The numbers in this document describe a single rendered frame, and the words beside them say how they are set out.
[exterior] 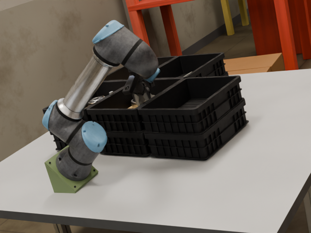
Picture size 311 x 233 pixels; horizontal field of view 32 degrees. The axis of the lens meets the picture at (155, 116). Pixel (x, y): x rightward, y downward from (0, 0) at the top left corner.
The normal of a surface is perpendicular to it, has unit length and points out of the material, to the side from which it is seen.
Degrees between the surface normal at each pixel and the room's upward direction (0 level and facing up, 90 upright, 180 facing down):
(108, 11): 90
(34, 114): 90
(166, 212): 0
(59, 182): 90
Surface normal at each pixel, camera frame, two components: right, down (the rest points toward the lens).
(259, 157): -0.23, -0.92
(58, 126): -0.19, 0.38
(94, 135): 0.60, -0.55
